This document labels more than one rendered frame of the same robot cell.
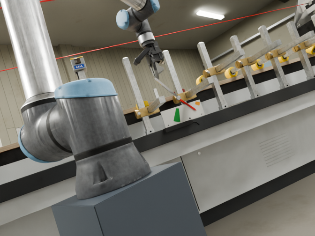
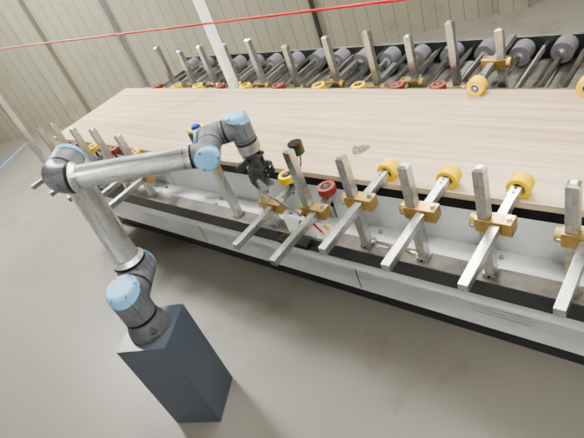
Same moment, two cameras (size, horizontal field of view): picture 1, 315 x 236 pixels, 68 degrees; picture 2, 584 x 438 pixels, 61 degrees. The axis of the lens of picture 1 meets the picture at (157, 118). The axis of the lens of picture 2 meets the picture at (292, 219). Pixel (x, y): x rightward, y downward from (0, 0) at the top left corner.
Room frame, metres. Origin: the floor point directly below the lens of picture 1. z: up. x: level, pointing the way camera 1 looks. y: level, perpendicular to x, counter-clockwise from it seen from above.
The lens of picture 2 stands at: (0.61, -1.72, 2.06)
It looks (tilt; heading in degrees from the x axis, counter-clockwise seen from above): 35 degrees down; 66
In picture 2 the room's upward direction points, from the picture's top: 23 degrees counter-clockwise
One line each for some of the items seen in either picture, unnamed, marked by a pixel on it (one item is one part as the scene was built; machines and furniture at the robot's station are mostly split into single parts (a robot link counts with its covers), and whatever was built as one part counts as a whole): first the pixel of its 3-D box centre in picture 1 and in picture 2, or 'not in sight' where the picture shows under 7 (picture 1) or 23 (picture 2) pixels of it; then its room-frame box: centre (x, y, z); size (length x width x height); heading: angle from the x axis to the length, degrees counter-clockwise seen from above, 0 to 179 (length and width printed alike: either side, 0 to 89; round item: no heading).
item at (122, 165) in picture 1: (109, 164); (144, 320); (0.60, 0.15, 0.65); 0.19 x 0.19 x 0.10
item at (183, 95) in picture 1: (183, 97); (315, 209); (1.40, -0.19, 0.84); 0.13 x 0.06 x 0.05; 106
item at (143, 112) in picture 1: (146, 111); (272, 204); (1.33, 0.05, 0.83); 0.13 x 0.06 x 0.05; 106
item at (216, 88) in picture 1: (212, 77); (355, 206); (1.46, -0.41, 0.91); 0.03 x 0.03 x 0.48; 16
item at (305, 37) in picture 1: (280, 51); (494, 230); (1.58, -0.94, 0.95); 0.50 x 0.04 x 0.04; 16
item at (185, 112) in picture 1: (183, 113); (308, 228); (1.36, -0.15, 0.75); 0.26 x 0.01 x 0.10; 106
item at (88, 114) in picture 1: (90, 115); (129, 298); (0.60, 0.16, 0.79); 0.17 x 0.15 x 0.18; 57
